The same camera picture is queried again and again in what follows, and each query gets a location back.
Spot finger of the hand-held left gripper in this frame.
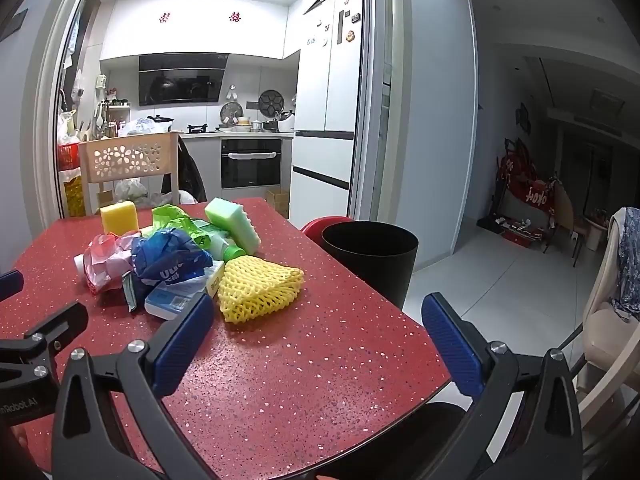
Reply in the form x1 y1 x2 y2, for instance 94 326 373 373
0 270 25 302
0 301 89 367

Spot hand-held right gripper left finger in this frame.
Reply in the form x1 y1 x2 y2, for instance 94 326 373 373
50 291 222 480

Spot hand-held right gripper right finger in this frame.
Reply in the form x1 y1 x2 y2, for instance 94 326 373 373
421 291 586 480

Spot blue white tissue packet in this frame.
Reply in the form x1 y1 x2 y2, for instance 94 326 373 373
145 280 211 321

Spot dark green wrapper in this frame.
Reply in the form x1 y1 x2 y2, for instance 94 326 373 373
121 277 143 315

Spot pink plastic bag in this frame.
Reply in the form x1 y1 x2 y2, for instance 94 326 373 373
82 232 143 296

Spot blue plastic bag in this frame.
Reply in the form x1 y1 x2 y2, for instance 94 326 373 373
131 227 214 287

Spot yellow foam fruit net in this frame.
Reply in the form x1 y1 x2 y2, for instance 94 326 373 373
216 255 305 324

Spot green cap plastic bottle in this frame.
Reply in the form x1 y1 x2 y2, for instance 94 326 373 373
192 220 247 262

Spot black trash bin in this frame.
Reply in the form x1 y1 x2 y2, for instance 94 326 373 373
321 221 419 311

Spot yellow sponge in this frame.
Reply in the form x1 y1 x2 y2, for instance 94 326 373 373
100 201 139 236

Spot green plastic bag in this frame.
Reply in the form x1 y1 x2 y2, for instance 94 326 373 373
151 204 211 242

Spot green sponge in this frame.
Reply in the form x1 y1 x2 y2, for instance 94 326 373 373
204 197 262 255

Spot red basket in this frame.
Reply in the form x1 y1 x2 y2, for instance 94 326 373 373
56 142 81 171

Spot beige chair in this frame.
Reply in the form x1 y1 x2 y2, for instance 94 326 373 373
575 207 640 413

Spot white plastic bags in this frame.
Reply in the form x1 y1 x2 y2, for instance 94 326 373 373
112 175 151 207

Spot black jacket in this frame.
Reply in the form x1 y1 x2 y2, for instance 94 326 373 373
177 135 208 204

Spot cardboard box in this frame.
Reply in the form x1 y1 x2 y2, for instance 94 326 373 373
265 188 291 219

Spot wooden chair with flower cutouts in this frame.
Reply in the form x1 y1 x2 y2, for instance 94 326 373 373
78 130 184 216

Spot red stool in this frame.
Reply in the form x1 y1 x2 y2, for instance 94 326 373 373
301 216 357 247

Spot round folding table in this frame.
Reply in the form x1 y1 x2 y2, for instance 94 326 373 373
547 177 577 257

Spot red gift bags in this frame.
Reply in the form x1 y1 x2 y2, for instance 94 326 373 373
495 137 562 211

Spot patterned cloth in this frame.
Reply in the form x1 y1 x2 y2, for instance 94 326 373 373
607 207 640 322

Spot built-in oven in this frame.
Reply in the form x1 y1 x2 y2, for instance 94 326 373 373
220 138 282 191

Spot round hanging pan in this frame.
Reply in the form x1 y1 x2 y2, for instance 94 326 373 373
258 89 284 115

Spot black range hood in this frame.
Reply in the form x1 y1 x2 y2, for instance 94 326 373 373
138 53 230 107

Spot white refrigerator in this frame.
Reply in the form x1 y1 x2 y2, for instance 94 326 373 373
291 0 364 221

